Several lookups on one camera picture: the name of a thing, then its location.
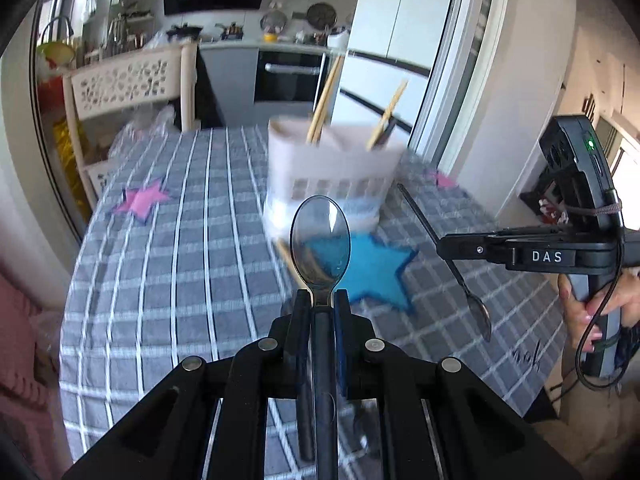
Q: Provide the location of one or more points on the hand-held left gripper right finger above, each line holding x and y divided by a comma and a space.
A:
342, 320

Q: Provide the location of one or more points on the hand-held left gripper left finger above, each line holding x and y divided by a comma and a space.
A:
300, 320

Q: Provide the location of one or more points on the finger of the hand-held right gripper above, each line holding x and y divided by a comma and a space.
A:
465, 249

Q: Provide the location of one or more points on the pale pink plastic utensil holder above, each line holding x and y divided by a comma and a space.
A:
330, 165

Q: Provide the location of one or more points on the yellow spotted wooden chopstick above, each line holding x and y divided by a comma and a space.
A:
387, 110

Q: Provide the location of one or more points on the plain wooden chopstick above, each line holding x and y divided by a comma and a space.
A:
320, 110
334, 85

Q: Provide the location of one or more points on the person's right hand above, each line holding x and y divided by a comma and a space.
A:
580, 320

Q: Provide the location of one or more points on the grey checked star tablecloth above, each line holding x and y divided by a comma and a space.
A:
190, 270

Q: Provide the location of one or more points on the black built-in oven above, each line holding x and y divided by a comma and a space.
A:
287, 77

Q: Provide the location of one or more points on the white refrigerator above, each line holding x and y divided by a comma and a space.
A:
395, 15

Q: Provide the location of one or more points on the white rice cooker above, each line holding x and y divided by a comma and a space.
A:
337, 39

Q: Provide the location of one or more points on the dark round hanging pan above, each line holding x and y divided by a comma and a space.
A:
321, 15

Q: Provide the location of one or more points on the pink cushion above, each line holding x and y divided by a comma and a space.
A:
22, 360

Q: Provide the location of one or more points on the yellow packaging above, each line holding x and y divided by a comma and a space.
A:
67, 160

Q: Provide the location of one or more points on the metal cooking pot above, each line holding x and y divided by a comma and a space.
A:
231, 31

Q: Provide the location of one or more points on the beige perforated storage cart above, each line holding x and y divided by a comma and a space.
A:
120, 80

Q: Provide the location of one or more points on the black wok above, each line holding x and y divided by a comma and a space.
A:
184, 32

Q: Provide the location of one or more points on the yellow green plastic bowl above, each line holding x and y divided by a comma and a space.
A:
55, 54

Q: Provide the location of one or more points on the curved metal faucet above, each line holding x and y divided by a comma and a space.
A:
62, 22

